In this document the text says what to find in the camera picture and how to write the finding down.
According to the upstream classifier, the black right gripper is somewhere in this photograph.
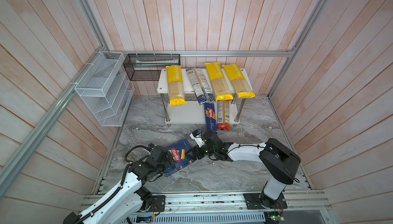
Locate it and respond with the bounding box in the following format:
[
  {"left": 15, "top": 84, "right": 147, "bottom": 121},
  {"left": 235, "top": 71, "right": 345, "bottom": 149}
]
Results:
[{"left": 184, "top": 143, "right": 217, "bottom": 160}]

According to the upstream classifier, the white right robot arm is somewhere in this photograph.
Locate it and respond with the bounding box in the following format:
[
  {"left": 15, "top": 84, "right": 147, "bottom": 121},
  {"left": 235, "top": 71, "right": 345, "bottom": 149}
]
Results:
[{"left": 190, "top": 129, "right": 301, "bottom": 210}]

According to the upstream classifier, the white two-tier shelf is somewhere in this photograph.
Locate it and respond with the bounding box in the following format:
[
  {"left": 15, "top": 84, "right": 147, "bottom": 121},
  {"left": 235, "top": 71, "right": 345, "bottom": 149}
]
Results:
[{"left": 157, "top": 69, "right": 251, "bottom": 125}]

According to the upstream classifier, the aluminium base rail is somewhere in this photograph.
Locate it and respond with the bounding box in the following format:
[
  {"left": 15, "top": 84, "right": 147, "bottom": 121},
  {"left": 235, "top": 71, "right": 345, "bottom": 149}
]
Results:
[{"left": 76, "top": 191, "right": 332, "bottom": 224}]

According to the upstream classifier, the yellow Pastatime spaghetti bag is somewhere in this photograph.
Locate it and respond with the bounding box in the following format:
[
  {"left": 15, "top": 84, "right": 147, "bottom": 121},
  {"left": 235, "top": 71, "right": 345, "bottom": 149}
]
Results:
[
  {"left": 223, "top": 63, "right": 255, "bottom": 99},
  {"left": 166, "top": 65, "right": 186, "bottom": 106},
  {"left": 205, "top": 62, "right": 233, "bottom": 101}
]

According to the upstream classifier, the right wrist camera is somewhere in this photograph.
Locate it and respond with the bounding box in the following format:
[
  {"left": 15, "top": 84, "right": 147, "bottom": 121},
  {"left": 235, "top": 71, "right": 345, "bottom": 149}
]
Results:
[{"left": 190, "top": 129, "right": 205, "bottom": 147}]

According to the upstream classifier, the blue Barilla rigatoni box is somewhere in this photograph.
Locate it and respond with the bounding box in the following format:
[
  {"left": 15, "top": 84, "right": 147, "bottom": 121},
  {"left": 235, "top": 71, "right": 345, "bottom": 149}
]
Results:
[{"left": 163, "top": 139, "right": 194, "bottom": 177}]

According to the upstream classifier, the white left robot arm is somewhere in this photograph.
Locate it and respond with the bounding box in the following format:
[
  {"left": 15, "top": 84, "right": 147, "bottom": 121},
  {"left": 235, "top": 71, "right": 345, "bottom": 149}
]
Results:
[{"left": 63, "top": 145, "right": 175, "bottom": 224}]

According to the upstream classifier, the white wire mesh organizer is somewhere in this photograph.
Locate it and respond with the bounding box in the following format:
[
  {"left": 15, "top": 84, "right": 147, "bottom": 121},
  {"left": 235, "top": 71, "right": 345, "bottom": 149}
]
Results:
[{"left": 75, "top": 51, "right": 134, "bottom": 127}]

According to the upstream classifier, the black mesh wall basket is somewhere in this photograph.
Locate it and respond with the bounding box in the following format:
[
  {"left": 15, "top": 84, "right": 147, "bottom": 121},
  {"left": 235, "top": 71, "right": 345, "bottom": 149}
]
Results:
[{"left": 123, "top": 53, "right": 181, "bottom": 81}]

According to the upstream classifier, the blue Barilla spaghetti bag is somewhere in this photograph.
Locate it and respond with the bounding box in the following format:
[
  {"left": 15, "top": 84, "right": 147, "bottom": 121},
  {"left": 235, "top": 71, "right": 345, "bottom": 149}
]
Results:
[{"left": 204, "top": 103, "right": 218, "bottom": 133}]

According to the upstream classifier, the red spaghetti bag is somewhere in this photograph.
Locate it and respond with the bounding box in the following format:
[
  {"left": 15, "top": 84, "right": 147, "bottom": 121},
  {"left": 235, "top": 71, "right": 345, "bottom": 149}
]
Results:
[{"left": 217, "top": 100, "right": 230, "bottom": 132}]

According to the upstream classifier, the clear blue-ended spaghetti bag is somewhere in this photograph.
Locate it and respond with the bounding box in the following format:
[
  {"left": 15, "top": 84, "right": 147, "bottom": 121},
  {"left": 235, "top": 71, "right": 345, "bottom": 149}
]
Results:
[{"left": 186, "top": 68, "right": 215, "bottom": 105}]

